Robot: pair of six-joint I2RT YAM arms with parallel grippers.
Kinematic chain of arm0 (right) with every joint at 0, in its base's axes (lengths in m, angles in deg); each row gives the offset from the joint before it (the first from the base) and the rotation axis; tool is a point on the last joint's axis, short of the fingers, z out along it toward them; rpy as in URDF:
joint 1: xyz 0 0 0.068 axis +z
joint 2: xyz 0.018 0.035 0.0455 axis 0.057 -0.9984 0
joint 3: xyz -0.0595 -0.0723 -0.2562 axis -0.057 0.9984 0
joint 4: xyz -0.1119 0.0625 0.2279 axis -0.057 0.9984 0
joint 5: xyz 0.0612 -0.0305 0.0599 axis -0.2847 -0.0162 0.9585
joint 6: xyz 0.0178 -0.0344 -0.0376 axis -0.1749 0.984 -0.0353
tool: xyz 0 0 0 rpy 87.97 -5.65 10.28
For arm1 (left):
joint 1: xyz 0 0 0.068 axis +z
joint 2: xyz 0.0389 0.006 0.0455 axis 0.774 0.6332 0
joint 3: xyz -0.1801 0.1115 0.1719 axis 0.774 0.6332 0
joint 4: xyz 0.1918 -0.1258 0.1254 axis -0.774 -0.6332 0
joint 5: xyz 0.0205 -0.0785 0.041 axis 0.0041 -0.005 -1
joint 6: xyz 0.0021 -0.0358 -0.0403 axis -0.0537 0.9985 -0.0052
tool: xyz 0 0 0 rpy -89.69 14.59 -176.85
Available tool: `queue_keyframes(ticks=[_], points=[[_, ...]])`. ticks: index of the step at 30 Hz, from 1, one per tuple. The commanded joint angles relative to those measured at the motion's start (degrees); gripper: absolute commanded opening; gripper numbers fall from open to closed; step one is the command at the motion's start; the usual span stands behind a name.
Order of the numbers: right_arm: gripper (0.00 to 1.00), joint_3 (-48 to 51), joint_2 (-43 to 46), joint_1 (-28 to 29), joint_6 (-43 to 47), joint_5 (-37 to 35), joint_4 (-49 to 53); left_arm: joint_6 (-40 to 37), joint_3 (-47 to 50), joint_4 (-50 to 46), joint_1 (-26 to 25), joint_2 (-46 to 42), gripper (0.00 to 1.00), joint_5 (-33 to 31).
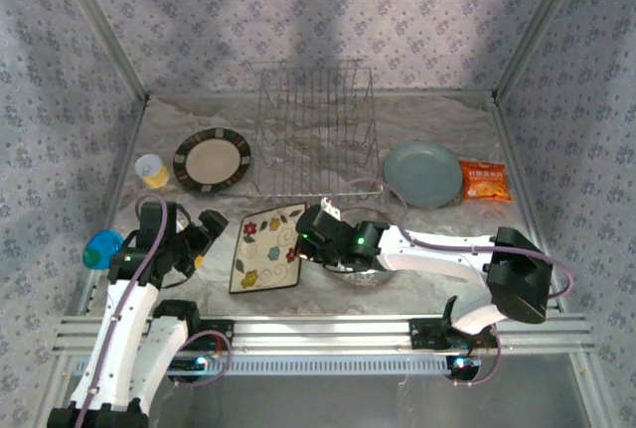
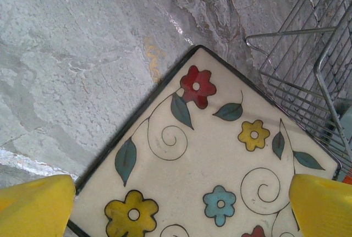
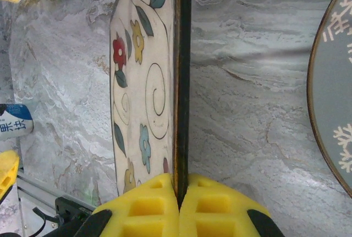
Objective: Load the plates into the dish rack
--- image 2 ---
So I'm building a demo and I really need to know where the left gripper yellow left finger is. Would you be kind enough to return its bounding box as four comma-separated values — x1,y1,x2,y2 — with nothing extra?
0,174,76,237

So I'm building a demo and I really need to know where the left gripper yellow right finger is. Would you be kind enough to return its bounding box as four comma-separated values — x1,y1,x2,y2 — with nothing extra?
288,173,352,237

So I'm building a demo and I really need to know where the square floral ceramic plate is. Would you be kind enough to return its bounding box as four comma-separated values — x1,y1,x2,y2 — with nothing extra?
65,45,342,237

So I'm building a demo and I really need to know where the metal wire dish rack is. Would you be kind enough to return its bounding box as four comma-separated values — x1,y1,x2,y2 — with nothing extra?
245,0,352,183

